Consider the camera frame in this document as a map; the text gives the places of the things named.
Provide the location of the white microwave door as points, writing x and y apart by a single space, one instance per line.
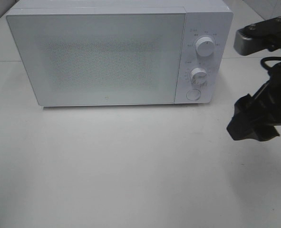
77 60

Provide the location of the white microwave oven body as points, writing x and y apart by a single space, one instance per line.
202 18

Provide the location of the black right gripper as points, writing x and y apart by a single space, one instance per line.
256 116

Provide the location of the round white door button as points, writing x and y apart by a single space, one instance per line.
193 94

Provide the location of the upper white power knob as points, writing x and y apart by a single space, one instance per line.
204 46

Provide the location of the white timer knob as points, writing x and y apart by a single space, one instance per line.
198 75

